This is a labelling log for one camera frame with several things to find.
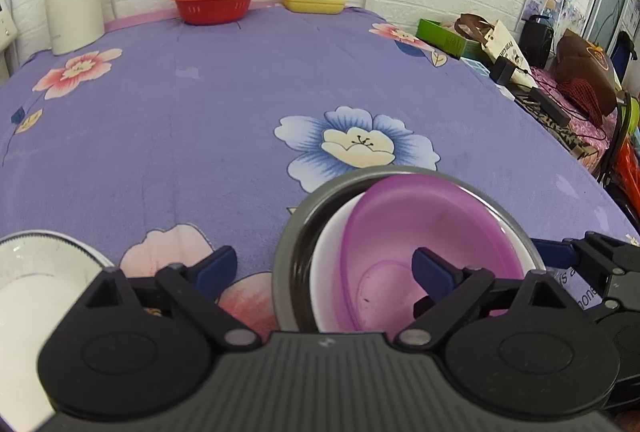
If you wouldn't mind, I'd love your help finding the small white plate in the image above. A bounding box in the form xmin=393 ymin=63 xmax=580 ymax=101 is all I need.
xmin=1 ymin=231 xmax=113 ymax=431

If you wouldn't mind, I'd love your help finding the red plastic basket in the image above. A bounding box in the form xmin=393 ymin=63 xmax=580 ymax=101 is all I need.
xmin=172 ymin=0 xmax=252 ymax=26

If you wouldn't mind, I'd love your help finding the white water dispenser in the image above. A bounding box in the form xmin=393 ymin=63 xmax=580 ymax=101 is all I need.
xmin=0 ymin=0 xmax=20 ymax=84

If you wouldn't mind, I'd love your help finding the black speaker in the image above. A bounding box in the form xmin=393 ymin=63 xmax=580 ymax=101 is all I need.
xmin=518 ymin=14 xmax=554 ymax=70

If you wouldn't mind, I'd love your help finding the red patterned ceramic bowl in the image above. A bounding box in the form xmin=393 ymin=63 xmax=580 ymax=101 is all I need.
xmin=309 ymin=192 xmax=541 ymax=332

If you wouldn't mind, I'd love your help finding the purple plastic bowl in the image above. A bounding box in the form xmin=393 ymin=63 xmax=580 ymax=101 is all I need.
xmin=340 ymin=174 xmax=520 ymax=336

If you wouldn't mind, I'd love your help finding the purple floral tablecloth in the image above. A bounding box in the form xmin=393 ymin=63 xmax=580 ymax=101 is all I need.
xmin=1 ymin=7 xmax=638 ymax=334

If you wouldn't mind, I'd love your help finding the paper gift bag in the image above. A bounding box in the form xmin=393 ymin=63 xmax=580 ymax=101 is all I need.
xmin=454 ymin=13 xmax=537 ymax=89

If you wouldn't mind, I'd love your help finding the green box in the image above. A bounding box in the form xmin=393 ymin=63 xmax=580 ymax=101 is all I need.
xmin=416 ymin=18 xmax=485 ymax=60

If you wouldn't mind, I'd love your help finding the stainless steel bowl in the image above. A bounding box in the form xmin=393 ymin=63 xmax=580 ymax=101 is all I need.
xmin=272 ymin=166 xmax=537 ymax=332

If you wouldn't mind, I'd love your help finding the brown bag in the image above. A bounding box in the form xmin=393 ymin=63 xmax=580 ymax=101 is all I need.
xmin=552 ymin=29 xmax=617 ymax=116

